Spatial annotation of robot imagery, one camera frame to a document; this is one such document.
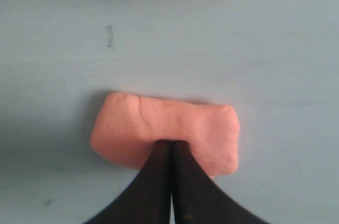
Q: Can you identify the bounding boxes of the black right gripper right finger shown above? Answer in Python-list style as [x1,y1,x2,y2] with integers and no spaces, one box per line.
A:
[172,141,267,224]

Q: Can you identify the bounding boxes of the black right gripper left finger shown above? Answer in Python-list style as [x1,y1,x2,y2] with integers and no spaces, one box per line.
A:
[87,140,172,224]

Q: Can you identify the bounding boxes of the pink play dough slab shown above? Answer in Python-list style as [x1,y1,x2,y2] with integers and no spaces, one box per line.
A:
[90,92,240,177]

